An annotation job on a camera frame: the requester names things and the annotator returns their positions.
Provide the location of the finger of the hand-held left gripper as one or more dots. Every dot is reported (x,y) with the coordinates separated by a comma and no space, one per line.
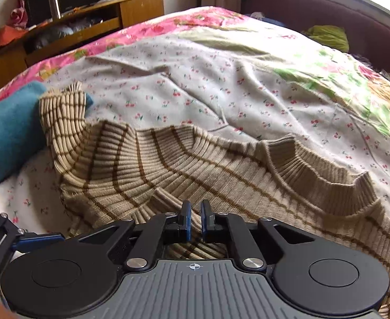
(38,242)

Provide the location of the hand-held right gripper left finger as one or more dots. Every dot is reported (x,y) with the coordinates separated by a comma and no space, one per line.
(186,221)

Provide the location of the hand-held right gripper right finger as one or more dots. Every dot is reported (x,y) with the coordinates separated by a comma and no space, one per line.
(205,221)

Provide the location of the beige striped ribbed sweater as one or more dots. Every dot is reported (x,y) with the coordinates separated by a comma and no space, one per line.
(168,172)

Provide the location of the dark clothes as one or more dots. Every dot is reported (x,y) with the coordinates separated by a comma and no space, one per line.
(364,60)

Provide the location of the blue knit garment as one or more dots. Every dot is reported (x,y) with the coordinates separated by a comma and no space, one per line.
(5,129)

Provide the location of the cherry print bed sheet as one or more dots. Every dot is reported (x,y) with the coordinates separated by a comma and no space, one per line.
(198,83)

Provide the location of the pink floral quilt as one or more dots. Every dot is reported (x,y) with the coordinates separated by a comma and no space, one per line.
(188,20)

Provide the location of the orange cloth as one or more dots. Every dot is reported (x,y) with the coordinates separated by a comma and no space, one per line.
(2,38)

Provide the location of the grey plastic bags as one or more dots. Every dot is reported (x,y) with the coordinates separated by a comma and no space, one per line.
(62,31)

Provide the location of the wooden desk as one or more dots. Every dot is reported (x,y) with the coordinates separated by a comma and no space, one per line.
(141,10)

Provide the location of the green cloth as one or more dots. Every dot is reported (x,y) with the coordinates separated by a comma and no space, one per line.
(328,38)

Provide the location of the pink floral cover cloth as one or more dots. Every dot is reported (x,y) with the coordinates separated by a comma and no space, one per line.
(18,15)

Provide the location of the maroon sofa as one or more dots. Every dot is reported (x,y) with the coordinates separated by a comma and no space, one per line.
(281,3)

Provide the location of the metal thermos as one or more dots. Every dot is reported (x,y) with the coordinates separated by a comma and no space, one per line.
(54,5)

